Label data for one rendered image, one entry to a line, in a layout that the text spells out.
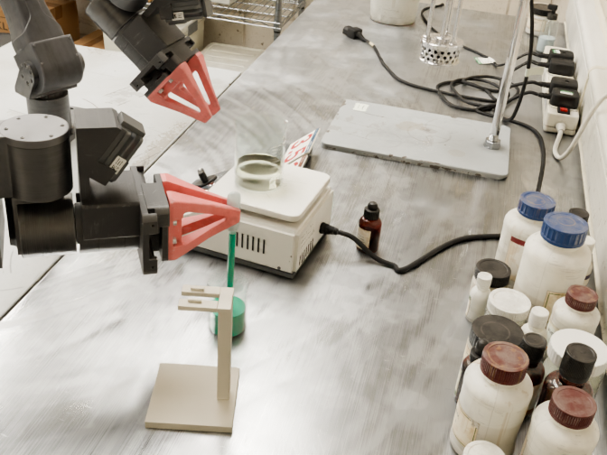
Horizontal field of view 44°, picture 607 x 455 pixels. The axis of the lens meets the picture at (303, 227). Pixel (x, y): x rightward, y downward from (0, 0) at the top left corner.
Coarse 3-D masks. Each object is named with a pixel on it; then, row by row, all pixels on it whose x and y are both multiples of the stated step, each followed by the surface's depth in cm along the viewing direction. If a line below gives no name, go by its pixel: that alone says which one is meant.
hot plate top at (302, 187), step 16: (224, 176) 93; (288, 176) 94; (304, 176) 95; (320, 176) 95; (224, 192) 90; (240, 192) 90; (288, 192) 91; (304, 192) 91; (320, 192) 92; (240, 208) 88; (256, 208) 87; (272, 208) 87; (288, 208) 88; (304, 208) 88
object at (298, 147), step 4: (312, 132) 119; (304, 136) 119; (308, 136) 118; (300, 140) 119; (304, 140) 118; (308, 140) 116; (292, 144) 120; (296, 144) 118; (300, 144) 117; (304, 144) 115; (292, 148) 118; (296, 148) 117; (300, 148) 115; (304, 148) 114; (288, 152) 118; (292, 152) 116; (296, 152) 115; (300, 152) 113; (288, 156) 116; (292, 156) 114; (296, 156) 113; (288, 160) 114
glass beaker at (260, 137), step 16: (256, 112) 91; (240, 128) 90; (256, 128) 91; (272, 128) 91; (240, 144) 87; (256, 144) 86; (272, 144) 87; (240, 160) 88; (256, 160) 87; (272, 160) 88; (240, 176) 89; (256, 176) 88; (272, 176) 89; (256, 192) 90; (272, 192) 90
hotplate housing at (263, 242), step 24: (240, 216) 89; (264, 216) 89; (312, 216) 91; (216, 240) 91; (240, 240) 90; (264, 240) 89; (288, 240) 87; (312, 240) 93; (264, 264) 90; (288, 264) 89
